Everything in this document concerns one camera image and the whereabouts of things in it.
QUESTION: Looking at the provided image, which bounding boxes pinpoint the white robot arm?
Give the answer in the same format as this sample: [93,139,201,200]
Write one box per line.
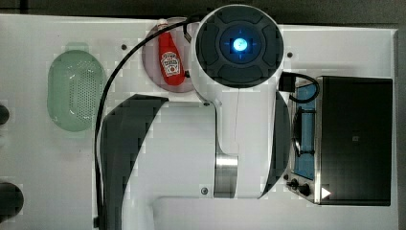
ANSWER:
[98,5,289,230]

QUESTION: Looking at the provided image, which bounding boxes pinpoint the black round knob upper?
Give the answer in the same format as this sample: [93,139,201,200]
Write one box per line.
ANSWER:
[0,105,10,125]

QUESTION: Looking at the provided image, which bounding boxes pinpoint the black toaster oven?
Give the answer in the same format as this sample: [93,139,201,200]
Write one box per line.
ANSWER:
[283,76,393,206]

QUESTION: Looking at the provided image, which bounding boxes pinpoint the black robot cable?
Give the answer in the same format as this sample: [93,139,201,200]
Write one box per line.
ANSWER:
[93,13,205,229]

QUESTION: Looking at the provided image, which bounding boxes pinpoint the black round knob lower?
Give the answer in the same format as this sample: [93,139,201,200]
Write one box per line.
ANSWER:
[0,182,24,222]

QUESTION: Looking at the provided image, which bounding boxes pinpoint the black round knob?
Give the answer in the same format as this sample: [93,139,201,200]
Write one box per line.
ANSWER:
[0,182,24,222]
[0,105,10,125]

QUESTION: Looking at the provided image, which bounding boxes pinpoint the red ketchup bottle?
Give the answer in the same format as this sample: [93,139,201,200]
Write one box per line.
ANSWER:
[158,31,185,86]

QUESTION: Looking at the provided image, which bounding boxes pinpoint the green perforated colander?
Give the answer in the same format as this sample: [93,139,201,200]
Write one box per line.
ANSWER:
[47,42,105,132]

